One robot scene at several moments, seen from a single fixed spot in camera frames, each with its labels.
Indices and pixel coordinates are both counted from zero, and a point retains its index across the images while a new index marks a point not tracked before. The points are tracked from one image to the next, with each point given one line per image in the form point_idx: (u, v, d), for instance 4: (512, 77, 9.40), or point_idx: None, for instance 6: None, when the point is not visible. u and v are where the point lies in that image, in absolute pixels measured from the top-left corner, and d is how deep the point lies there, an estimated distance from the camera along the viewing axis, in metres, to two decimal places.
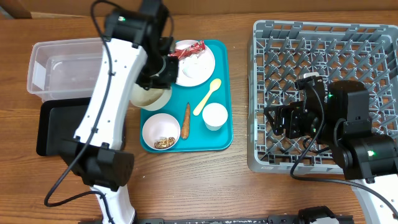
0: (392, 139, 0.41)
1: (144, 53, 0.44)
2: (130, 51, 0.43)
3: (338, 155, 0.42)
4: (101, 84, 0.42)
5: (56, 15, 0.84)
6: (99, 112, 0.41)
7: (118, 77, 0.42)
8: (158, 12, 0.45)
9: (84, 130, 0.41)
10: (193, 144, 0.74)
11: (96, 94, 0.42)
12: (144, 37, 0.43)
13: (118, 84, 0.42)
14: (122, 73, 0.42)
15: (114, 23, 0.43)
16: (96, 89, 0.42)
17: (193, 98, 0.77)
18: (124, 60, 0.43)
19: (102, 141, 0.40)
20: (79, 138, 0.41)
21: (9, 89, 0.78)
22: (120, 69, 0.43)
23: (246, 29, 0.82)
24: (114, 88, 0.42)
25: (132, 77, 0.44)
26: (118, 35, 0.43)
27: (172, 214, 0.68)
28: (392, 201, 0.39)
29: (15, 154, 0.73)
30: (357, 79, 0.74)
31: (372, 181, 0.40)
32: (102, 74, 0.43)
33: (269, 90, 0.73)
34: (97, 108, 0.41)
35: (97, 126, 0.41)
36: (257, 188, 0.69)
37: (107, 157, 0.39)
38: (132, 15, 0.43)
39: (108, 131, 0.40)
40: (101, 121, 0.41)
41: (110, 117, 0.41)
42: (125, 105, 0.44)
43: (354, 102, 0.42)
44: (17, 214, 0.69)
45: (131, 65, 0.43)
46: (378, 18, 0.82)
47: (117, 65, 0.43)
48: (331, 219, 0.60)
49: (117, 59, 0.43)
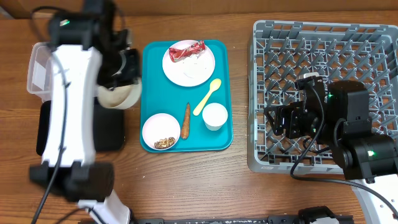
0: (392, 139, 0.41)
1: (97, 55, 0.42)
2: (81, 55, 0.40)
3: (337, 155, 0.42)
4: (58, 100, 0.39)
5: None
6: (63, 127, 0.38)
7: (74, 86, 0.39)
8: (102, 9, 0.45)
9: (51, 152, 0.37)
10: (194, 144, 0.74)
11: (54, 111, 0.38)
12: (93, 37, 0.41)
13: (74, 94, 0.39)
14: (77, 79, 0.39)
15: (58, 30, 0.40)
16: (54, 107, 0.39)
17: (193, 98, 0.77)
18: (76, 68, 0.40)
19: (73, 158, 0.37)
20: (48, 162, 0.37)
21: (9, 89, 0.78)
22: (74, 78, 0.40)
23: (246, 29, 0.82)
24: (74, 99, 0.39)
25: (90, 82, 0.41)
26: (66, 42, 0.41)
27: (172, 214, 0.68)
28: (392, 201, 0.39)
29: (15, 154, 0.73)
30: (357, 79, 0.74)
31: (372, 181, 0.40)
32: (56, 86, 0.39)
33: (269, 90, 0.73)
34: (60, 124, 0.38)
35: (64, 143, 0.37)
36: (257, 188, 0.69)
37: (81, 176, 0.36)
38: (75, 18, 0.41)
39: (78, 145, 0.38)
40: (68, 136, 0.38)
41: (76, 130, 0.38)
42: (90, 114, 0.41)
43: (354, 102, 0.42)
44: (17, 214, 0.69)
45: (86, 70, 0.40)
46: (377, 19, 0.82)
47: (70, 74, 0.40)
48: (331, 219, 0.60)
49: (69, 68, 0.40)
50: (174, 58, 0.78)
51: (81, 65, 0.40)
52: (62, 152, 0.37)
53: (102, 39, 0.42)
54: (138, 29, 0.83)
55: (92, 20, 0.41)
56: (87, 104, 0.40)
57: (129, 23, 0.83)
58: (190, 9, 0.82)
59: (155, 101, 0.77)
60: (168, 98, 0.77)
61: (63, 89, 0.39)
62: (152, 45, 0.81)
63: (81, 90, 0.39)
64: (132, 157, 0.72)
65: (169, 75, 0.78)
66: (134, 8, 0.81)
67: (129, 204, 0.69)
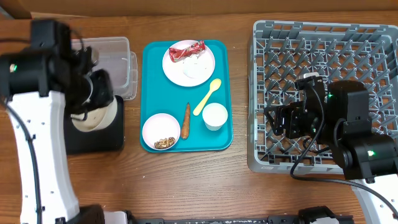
0: (392, 139, 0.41)
1: (58, 96, 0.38)
2: (40, 103, 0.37)
3: (337, 155, 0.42)
4: (26, 157, 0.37)
5: (56, 15, 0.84)
6: (37, 187, 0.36)
7: (40, 140, 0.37)
8: (55, 38, 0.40)
9: (28, 213, 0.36)
10: (194, 144, 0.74)
11: (24, 170, 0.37)
12: (50, 79, 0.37)
13: (42, 149, 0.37)
14: (40, 130, 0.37)
15: (7, 78, 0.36)
16: (22, 165, 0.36)
17: (193, 98, 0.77)
18: (38, 117, 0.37)
19: (55, 217, 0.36)
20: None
21: None
22: (38, 128, 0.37)
23: (245, 29, 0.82)
24: (42, 155, 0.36)
25: (58, 129, 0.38)
26: (19, 89, 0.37)
27: (172, 214, 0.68)
28: (392, 201, 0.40)
29: (15, 154, 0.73)
30: (357, 79, 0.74)
31: (372, 181, 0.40)
32: (20, 144, 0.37)
33: (269, 90, 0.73)
34: (32, 185, 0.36)
35: (41, 203, 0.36)
36: (257, 188, 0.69)
37: None
38: (25, 60, 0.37)
39: (56, 203, 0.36)
40: (43, 193, 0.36)
41: (52, 187, 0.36)
42: (63, 162, 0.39)
43: (354, 102, 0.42)
44: (18, 214, 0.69)
45: (50, 119, 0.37)
46: (377, 19, 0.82)
47: (33, 125, 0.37)
48: (331, 219, 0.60)
49: (31, 119, 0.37)
50: (174, 58, 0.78)
51: (42, 114, 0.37)
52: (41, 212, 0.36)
53: (61, 76, 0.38)
54: (138, 29, 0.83)
55: (45, 59, 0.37)
56: (59, 154, 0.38)
57: (129, 24, 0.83)
58: (189, 9, 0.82)
59: (155, 101, 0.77)
60: (168, 98, 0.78)
61: (28, 145, 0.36)
62: (152, 45, 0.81)
63: (48, 140, 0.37)
64: (132, 157, 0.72)
65: (169, 75, 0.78)
66: (134, 8, 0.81)
67: (129, 204, 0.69)
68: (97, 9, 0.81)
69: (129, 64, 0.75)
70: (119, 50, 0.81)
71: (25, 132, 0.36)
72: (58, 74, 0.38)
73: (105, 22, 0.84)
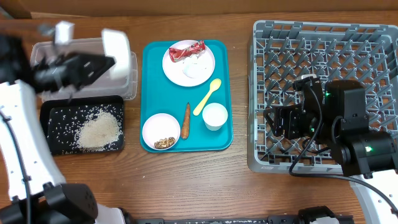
0: (390, 135, 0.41)
1: (28, 89, 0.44)
2: (12, 91, 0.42)
3: (336, 152, 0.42)
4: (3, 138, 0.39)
5: (56, 15, 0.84)
6: (18, 156, 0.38)
7: (8, 107, 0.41)
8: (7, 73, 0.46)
9: (16, 188, 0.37)
10: (194, 144, 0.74)
11: (6, 157, 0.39)
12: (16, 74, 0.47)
13: (19, 124, 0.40)
14: (17, 114, 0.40)
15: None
16: (5, 152, 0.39)
17: (193, 98, 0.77)
18: (12, 102, 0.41)
19: (42, 184, 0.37)
20: (18, 197, 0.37)
21: None
22: (12, 111, 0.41)
23: (245, 28, 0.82)
24: (19, 133, 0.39)
25: (32, 116, 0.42)
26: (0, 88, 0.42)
27: (172, 214, 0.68)
28: (390, 196, 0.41)
29: None
30: (357, 79, 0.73)
31: (369, 177, 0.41)
32: None
33: (269, 90, 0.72)
34: (13, 158, 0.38)
35: (27, 173, 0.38)
36: (257, 188, 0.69)
37: (55, 200, 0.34)
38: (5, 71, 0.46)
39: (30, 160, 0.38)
40: (28, 165, 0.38)
41: (17, 102, 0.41)
42: (37, 134, 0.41)
43: (349, 99, 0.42)
44: None
45: (22, 104, 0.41)
46: (377, 19, 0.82)
47: (7, 109, 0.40)
48: (331, 219, 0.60)
49: (5, 106, 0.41)
50: (174, 58, 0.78)
51: (15, 102, 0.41)
52: (28, 182, 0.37)
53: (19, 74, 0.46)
54: (138, 29, 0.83)
55: (9, 61, 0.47)
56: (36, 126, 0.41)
57: (129, 23, 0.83)
58: (190, 9, 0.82)
59: (155, 101, 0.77)
60: (168, 97, 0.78)
61: (3, 124, 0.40)
62: (152, 45, 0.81)
63: (22, 106, 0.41)
64: (132, 157, 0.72)
65: (169, 75, 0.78)
66: (134, 8, 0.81)
67: (129, 204, 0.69)
68: (98, 9, 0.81)
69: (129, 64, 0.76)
70: None
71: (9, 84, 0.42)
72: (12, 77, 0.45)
73: (106, 22, 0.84)
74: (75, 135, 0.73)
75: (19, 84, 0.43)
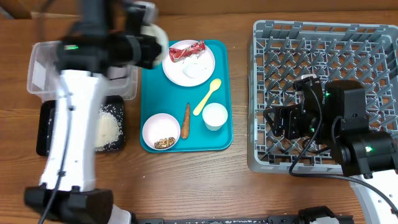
0: (390, 135, 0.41)
1: (103, 81, 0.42)
2: (87, 81, 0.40)
3: (336, 152, 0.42)
4: (61, 123, 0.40)
5: (56, 15, 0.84)
6: (63, 155, 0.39)
7: (78, 95, 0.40)
8: (102, 49, 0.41)
9: (50, 176, 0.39)
10: (194, 144, 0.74)
11: (56, 140, 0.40)
12: (99, 61, 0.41)
13: (79, 118, 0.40)
14: (81, 104, 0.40)
15: (64, 56, 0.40)
16: (57, 135, 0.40)
17: (193, 98, 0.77)
18: (82, 94, 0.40)
19: (72, 185, 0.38)
20: (46, 185, 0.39)
21: (9, 89, 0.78)
22: (78, 102, 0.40)
23: (245, 28, 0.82)
24: (77, 124, 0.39)
25: (95, 107, 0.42)
26: (73, 66, 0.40)
27: (172, 215, 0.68)
28: (390, 196, 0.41)
29: (15, 154, 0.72)
30: (357, 79, 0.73)
31: (369, 177, 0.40)
32: (60, 110, 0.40)
33: (269, 90, 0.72)
34: (61, 150, 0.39)
35: (63, 169, 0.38)
36: (257, 188, 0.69)
37: (79, 203, 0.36)
38: (81, 43, 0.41)
39: (78, 148, 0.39)
40: (68, 162, 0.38)
41: (86, 95, 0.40)
42: (92, 132, 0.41)
43: (350, 99, 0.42)
44: (18, 214, 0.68)
45: (92, 96, 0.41)
46: (377, 19, 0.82)
47: (75, 98, 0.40)
48: (331, 219, 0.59)
49: (74, 93, 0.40)
50: (174, 58, 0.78)
51: (84, 94, 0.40)
52: (61, 177, 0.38)
53: (115, 48, 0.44)
54: None
55: (96, 46, 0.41)
56: (92, 124, 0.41)
57: None
58: (190, 9, 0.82)
59: (155, 101, 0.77)
60: (168, 97, 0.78)
61: (66, 112, 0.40)
62: None
63: (91, 101, 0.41)
64: (132, 157, 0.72)
65: (169, 75, 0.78)
66: None
67: (129, 204, 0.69)
68: None
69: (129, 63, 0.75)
70: None
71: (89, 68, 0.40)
72: (100, 59, 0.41)
73: None
74: None
75: (99, 78, 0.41)
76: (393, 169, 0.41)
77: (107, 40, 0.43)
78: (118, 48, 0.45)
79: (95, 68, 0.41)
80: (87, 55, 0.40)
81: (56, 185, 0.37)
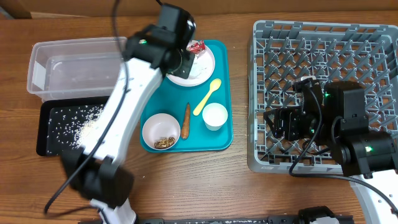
0: (390, 135, 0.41)
1: (158, 77, 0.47)
2: (147, 71, 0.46)
3: (336, 152, 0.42)
4: (115, 99, 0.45)
5: (56, 15, 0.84)
6: (109, 126, 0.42)
7: (135, 81, 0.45)
8: (167, 48, 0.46)
9: (90, 140, 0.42)
10: (194, 144, 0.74)
11: (106, 111, 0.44)
12: (161, 61, 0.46)
13: (132, 101, 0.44)
14: (137, 89, 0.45)
15: (135, 46, 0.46)
16: (107, 107, 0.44)
17: (193, 98, 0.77)
18: (139, 79, 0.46)
19: (107, 154, 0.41)
20: (84, 149, 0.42)
21: (9, 89, 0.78)
22: (135, 88, 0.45)
23: (245, 28, 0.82)
24: (128, 104, 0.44)
25: (144, 96, 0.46)
26: (138, 56, 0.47)
27: (172, 215, 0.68)
28: (390, 196, 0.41)
29: (15, 154, 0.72)
30: (357, 79, 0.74)
31: (369, 176, 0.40)
32: (117, 89, 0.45)
33: (269, 90, 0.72)
34: (107, 122, 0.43)
35: (104, 138, 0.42)
36: (257, 188, 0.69)
37: (109, 171, 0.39)
38: (153, 41, 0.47)
39: (121, 126, 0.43)
40: (109, 133, 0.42)
41: (142, 82, 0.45)
42: (136, 117, 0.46)
43: (349, 100, 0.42)
44: (18, 214, 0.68)
45: (146, 84, 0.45)
46: (377, 18, 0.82)
47: (133, 83, 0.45)
48: (330, 219, 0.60)
49: (134, 78, 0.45)
50: None
51: (140, 81, 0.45)
52: (101, 144, 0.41)
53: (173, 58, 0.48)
54: (138, 28, 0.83)
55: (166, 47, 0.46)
56: (138, 111, 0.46)
57: (129, 23, 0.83)
58: (190, 9, 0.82)
59: (155, 101, 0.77)
60: (168, 98, 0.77)
61: (122, 93, 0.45)
62: None
63: (143, 89, 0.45)
64: (132, 157, 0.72)
65: None
66: (134, 8, 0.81)
67: None
68: (97, 8, 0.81)
69: None
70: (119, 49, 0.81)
71: (152, 62, 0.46)
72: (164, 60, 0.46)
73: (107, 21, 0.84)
74: (75, 135, 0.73)
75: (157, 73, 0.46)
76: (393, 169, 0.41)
77: (176, 43, 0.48)
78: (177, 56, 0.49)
79: (157, 65, 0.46)
80: (154, 51, 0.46)
81: (94, 149, 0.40)
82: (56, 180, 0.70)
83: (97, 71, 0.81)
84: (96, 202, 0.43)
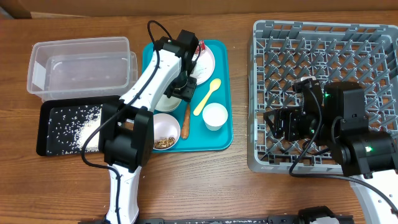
0: (390, 135, 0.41)
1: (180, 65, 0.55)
2: (173, 56, 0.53)
3: (336, 152, 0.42)
4: (147, 73, 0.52)
5: (56, 15, 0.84)
6: (143, 87, 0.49)
7: (164, 63, 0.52)
8: (189, 46, 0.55)
9: (128, 96, 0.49)
10: (193, 144, 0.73)
11: (140, 79, 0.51)
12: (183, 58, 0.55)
13: (161, 75, 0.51)
14: (165, 67, 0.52)
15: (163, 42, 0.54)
16: (142, 76, 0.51)
17: (193, 98, 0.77)
18: (167, 61, 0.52)
19: (142, 105, 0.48)
20: (123, 101, 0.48)
21: (8, 89, 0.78)
22: (164, 66, 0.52)
23: (245, 28, 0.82)
24: (157, 76, 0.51)
25: (170, 75, 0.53)
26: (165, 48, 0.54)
27: (172, 214, 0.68)
28: (390, 196, 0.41)
29: (15, 154, 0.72)
30: (357, 79, 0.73)
31: (369, 176, 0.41)
32: (149, 66, 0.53)
33: (269, 90, 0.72)
34: (142, 85, 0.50)
35: (140, 94, 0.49)
36: (257, 188, 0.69)
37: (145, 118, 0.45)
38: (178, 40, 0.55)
39: (153, 88, 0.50)
40: (144, 93, 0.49)
41: (170, 63, 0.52)
42: (161, 92, 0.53)
43: (349, 100, 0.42)
44: (17, 214, 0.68)
45: (173, 65, 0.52)
46: (377, 18, 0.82)
47: (162, 63, 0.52)
48: (331, 219, 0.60)
49: (163, 61, 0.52)
50: None
51: (167, 63, 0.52)
52: (137, 99, 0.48)
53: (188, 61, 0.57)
54: (138, 28, 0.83)
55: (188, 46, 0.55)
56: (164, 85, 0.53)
57: (129, 23, 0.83)
58: (190, 9, 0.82)
59: None
60: None
61: (153, 68, 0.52)
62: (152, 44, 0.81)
63: (170, 68, 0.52)
64: None
65: None
66: (134, 8, 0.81)
67: None
68: (97, 8, 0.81)
69: (129, 64, 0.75)
70: (119, 49, 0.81)
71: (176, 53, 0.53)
72: (186, 59, 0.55)
73: (106, 20, 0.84)
74: (75, 135, 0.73)
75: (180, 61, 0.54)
76: (393, 169, 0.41)
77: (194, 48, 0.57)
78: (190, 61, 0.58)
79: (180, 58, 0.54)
80: (177, 48, 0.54)
81: (132, 100, 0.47)
82: (55, 180, 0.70)
83: (97, 71, 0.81)
84: (122, 157, 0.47)
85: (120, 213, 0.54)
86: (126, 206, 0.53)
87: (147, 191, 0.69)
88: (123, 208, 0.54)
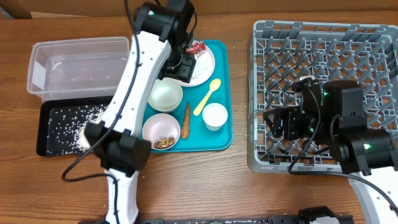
0: (388, 132, 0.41)
1: (168, 47, 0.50)
2: (157, 43, 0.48)
3: (334, 150, 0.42)
4: (128, 74, 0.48)
5: (56, 15, 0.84)
6: (125, 99, 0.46)
7: (146, 54, 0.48)
8: (176, 18, 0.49)
9: (109, 116, 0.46)
10: (193, 143, 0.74)
11: (119, 89, 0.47)
12: (171, 32, 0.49)
13: (143, 73, 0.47)
14: (147, 62, 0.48)
15: (143, 17, 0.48)
16: (121, 83, 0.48)
17: (193, 98, 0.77)
18: (150, 53, 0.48)
19: (125, 128, 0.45)
20: (104, 123, 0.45)
21: (8, 89, 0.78)
22: (145, 60, 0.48)
23: (245, 28, 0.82)
24: (139, 78, 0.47)
25: (156, 68, 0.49)
26: (147, 28, 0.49)
27: (172, 215, 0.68)
28: (388, 193, 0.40)
29: (15, 154, 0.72)
30: (357, 79, 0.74)
31: (368, 173, 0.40)
32: (129, 64, 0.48)
33: (269, 90, 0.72)
34: (122, 96, 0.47)
35: (121, 112, 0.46)
36: (257, 188, 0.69)
37: (128, 145, 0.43)
38: (161, 11, 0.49)
39: (136, 99, 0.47)
40: (126, 108, 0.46)
41: (152, 55, 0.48)
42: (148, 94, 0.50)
43: (347, 99, 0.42)
44: (17, 214, 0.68)
45: (157, 57, 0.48)
46: (377, 19, 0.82)
47: (143, 56, 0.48)
48: (331, 218, 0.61)
49: (145, 52, 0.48)
50: None
51: (150, 50, 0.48)
52: (118, 119, 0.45)
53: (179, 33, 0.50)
54: None
55: (175, 17, 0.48)
56: (150, 81, 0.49)
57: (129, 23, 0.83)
58: None
59: None
60: None
61: (135, 66, 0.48)
62: None
63: (154, 63, 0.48)
64: None
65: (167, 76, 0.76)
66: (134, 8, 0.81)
67: None
68: (97, 8, 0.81)
69: None
70: (119, 49, 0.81)
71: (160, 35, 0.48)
72: (175, 32, 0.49)
73: (106, 20, 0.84)
74: (75, 135, 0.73)
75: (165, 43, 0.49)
76: (392, 166, 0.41)
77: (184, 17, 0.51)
78: (182, 32, 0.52)
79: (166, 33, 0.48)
80: (160, 23, 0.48)
81: (114, 122, 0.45)
82: (56, 180, 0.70)
83: (97, 71, 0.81)
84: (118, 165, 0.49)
85: (118, 216, 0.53)
86: (125, 208, 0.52)
87: (147, 191, 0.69)
88: (122, 211, 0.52)
